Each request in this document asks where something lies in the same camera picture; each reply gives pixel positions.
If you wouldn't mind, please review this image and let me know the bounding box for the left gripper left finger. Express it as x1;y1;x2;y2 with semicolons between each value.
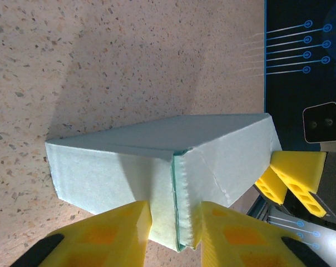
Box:
9;200;152;267

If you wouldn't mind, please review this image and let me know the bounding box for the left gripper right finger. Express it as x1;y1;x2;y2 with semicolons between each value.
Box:
200;201;324;267

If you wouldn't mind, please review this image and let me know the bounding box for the pale green paper box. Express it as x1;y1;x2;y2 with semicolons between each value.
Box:
45;112;283;253

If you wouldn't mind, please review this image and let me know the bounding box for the aluminium mounting rail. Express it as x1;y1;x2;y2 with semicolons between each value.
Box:
245;194;270;223

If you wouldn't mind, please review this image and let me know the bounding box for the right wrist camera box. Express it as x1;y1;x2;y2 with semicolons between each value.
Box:
302;101;336;144

